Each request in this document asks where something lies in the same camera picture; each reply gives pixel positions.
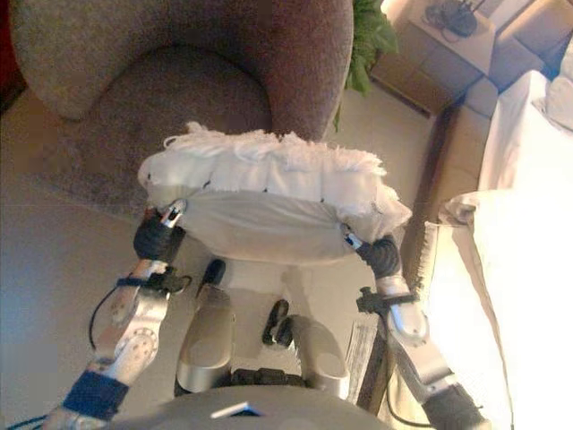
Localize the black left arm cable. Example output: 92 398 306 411
88 275 194 353

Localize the black router with cables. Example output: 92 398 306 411
423 0 479 38

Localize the white printed label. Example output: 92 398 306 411
347 320 382 404

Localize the silver right robot leg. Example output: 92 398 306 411
261 298 351 400

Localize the pale grey pillow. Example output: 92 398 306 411
532 75 573 132

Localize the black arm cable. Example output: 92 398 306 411
385 378 432 426
88 275 194 353

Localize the white fringed cushion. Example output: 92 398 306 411
137 121 413 269

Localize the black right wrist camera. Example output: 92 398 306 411
356 288 396 315

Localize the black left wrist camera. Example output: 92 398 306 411
147 266 193 296

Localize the silver robot leg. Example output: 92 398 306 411
261 298 351 400
174 259 235 396

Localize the green houseplant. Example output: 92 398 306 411
344 0 400 98

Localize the silver left robot leg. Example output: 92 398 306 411
174 259 235 396

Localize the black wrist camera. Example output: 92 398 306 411
147 266 193 296
356 288 396 315

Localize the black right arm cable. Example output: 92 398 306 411
385 378 432 426

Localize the brown plush sofa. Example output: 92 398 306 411
8 0 355 216

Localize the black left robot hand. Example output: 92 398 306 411
133 199 189 264

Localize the white bed sheet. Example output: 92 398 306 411
476 69 573 198

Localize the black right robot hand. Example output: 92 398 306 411
342 223 402 280

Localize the grey robot torso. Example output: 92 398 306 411
114 366 381 430

